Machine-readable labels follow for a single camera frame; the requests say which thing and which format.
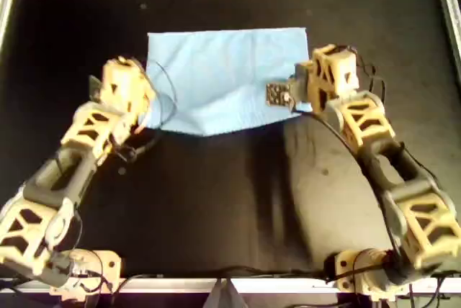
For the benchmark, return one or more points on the light blue microfibre cloth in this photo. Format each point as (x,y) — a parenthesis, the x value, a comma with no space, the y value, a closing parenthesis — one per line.
(223,70)

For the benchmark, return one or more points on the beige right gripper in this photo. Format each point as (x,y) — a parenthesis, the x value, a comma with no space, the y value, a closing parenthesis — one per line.
(304,67)

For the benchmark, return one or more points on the beige left arm base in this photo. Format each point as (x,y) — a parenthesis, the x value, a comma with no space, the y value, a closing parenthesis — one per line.
(108,268)

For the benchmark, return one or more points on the gray right camera bracket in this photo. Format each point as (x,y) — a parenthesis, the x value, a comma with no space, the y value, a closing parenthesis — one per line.
(300,88)

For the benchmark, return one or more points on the beige right robot arm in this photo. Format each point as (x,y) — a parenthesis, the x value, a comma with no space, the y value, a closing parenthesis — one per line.
(363,124)

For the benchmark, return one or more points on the aluminium frame rail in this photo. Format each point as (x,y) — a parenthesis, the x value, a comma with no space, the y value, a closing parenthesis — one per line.
(447,5)
(169,285)
(8,2)

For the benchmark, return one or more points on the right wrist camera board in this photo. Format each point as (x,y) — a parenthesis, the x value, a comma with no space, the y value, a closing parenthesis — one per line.
(277,94)

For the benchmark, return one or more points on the beige right arm base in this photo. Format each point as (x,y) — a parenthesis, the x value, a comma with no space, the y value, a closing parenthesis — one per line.
(345,268)

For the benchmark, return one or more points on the beige left robot arm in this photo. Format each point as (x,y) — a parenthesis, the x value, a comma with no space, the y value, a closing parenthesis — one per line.
(83,131)

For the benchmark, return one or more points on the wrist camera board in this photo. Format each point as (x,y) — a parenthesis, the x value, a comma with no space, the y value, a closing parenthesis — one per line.
(277,94)
(95,88)

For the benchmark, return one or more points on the gray triangular camera stand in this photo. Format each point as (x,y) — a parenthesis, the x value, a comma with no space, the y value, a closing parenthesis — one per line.
(225,297)

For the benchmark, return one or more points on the small gray table dot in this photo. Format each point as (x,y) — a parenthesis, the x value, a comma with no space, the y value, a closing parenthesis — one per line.
(121,170)

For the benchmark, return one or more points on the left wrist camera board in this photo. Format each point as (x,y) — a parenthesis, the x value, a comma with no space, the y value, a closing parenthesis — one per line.
(95,88)

